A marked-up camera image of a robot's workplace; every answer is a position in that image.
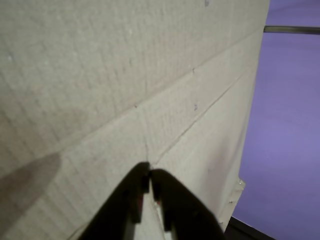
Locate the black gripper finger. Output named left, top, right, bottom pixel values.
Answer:
left=148, top=169, right=225, bottom=240
left=79, top=161, right=151, bottom=240

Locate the large brown cardboard sheet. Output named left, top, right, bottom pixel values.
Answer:
left=0, top=0, right=271, bottom=240

